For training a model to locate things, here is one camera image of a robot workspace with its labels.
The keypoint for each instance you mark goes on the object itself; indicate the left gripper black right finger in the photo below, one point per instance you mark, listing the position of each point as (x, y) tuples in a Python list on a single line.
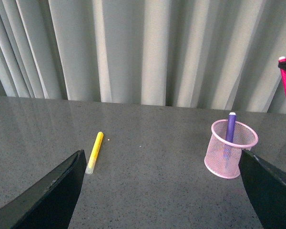
[(265, 186)]

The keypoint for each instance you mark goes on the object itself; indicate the grey pleated curtain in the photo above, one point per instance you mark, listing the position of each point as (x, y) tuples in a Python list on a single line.
[(215, 54)]

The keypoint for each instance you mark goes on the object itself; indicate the purple highlighter pen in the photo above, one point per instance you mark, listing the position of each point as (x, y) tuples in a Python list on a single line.
[(229, 137)]

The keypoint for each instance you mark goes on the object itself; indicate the yellow highlighter pen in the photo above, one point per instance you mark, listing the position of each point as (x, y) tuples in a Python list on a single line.
[(94, 153)]

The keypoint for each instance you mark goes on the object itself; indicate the pink mesh pen cup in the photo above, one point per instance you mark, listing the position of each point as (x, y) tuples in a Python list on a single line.
[(222, 157)]

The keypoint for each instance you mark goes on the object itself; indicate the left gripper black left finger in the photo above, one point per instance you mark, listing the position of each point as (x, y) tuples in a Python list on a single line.
[(50, 202)]

